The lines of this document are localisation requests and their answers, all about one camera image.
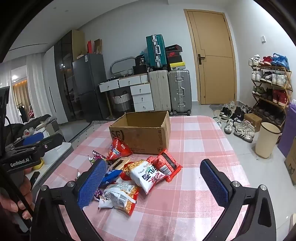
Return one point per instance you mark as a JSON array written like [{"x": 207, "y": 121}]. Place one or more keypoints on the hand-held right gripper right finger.
[{"x": 212, "y": 180}]

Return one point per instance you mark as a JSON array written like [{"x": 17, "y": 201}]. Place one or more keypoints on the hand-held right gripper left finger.
[{"x": 92, "y": 183}]

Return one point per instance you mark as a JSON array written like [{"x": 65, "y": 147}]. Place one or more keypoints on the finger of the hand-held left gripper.
[
  {"x": 52, "y": 141},
  {"x": 32, "y": 139}
]

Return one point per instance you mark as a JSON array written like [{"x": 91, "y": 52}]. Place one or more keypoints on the purple candy packet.
[
  {"x": 96, "y": 157},
  {"x": 98, "y": 195}
]

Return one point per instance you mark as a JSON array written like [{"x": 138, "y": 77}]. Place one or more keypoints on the blue snack packet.
[{"x": 111, "y": 176}]

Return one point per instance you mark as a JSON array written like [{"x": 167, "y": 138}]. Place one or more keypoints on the white noodle snack bag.
[
  {"x": 143, "y": 178},
  {"x": 118, "y": 197}
]

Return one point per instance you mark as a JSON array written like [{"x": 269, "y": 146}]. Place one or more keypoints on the beige wafer packet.
[{"x": 120, "y": 163}]

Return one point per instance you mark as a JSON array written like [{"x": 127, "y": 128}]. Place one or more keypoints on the red triangular chip bag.
[{"x": 116, "y": 150}]

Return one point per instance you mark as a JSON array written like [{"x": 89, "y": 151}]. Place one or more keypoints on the brown cardboard box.
[{"x": 138, "y": 141}]

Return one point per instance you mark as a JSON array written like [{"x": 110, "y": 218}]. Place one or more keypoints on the person's left hand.
[{"x": 27, "y": 185}]

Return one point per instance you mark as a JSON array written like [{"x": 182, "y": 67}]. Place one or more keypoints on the grey storage box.
[{"x": 53, "y": 127}]

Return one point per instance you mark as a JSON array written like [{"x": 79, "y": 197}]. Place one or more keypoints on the white side table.
[{"x": 66, "y": 150}]

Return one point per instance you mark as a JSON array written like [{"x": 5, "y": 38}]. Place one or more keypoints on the black jacket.
[{"x": 34, "y": 120}]

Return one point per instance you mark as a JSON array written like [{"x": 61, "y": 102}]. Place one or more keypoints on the black phone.
[{"x": 34, "y": 178}]

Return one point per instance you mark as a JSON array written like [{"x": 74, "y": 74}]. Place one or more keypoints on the hanging clothes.
[{"x": 23, "y": 113}]

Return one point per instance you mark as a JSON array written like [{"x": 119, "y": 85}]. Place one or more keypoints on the pink checked tablecloth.
[{"x": 196, "y": 143}]

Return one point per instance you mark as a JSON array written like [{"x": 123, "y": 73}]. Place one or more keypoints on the black white patterned rug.
[{"x": 97, "y": 122}]

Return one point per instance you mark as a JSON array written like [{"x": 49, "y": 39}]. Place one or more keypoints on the white wardrobe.
[{"x": 52, "y": 88}]

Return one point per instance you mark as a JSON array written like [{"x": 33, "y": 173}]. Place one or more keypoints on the white sheer curtain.
[{"x": 34, "y": 81}]

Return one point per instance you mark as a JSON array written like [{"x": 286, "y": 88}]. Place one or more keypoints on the pile of sneakers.
[{"x": 240, "y": 127}]

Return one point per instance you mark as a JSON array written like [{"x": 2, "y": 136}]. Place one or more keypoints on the cream waste bin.
[{"x": 267, "y": 141}]

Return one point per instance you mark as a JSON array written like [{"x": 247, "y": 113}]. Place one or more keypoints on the dark grey refrigerator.
[{"x": 89, "y": 81}]

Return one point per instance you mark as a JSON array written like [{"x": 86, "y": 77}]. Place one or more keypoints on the grey door mat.
[{"x": 215, "y": 109}]

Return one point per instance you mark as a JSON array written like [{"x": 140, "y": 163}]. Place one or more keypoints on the small cardboard box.
[{"x": 254, "y": 121}]

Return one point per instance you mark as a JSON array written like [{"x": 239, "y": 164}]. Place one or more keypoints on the dark glass cabinet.
[{"x": 66, "y": 69}]

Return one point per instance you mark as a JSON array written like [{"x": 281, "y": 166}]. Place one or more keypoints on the woven laundry basket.
[{"x": 121, "y": 102}]

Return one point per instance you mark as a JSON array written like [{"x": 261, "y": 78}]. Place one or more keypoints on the printed cardboard carton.
[{"x": 291, "y": 162}]

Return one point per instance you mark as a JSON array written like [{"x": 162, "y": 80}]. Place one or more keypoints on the purple storage bag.
[{"x": 289, "y": 129}]

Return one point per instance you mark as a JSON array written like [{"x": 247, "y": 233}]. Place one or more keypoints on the silver suitcase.
[{"x": 179, "y": 92}]

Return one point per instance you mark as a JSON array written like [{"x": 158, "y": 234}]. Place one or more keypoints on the white drawer desk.
[{"x": 141, "y": 95}]

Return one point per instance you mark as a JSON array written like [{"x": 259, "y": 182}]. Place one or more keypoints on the red paper bag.
[{"x": 89, "y": 47}]

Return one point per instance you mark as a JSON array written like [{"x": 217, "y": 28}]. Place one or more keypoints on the tan wooden door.
[{"x": 212, "y": 76}]

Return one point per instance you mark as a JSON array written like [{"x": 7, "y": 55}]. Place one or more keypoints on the beige suitcase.
[{"x": 159, "y": 90}]

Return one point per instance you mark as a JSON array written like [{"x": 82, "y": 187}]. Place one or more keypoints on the brown cardboard piece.
[{"x": 97, "y": 46}]

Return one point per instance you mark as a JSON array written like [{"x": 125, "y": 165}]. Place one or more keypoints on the oval mirror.
[{"x": 122, "y": 60}]

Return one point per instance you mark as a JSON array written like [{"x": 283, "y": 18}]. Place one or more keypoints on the wooden shoe rack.
[{"x": 286, "y": 92}]

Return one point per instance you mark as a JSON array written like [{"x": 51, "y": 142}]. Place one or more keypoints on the black printed box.
[{"x": 140, "y": 60}]

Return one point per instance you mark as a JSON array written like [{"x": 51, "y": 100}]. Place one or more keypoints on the rows of assorted shoes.
[{"x": 277, "y": 78}]

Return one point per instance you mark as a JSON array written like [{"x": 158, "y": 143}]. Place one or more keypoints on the blue plastic bag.
[{"x": 143, "y": 52}]

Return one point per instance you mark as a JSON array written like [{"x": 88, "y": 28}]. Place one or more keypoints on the red logo shoe box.
[{"x": 173, "y": 54}]

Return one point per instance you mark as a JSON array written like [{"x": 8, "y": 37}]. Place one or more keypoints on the teal suitcase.
[{"x": 153, "y": 51}]

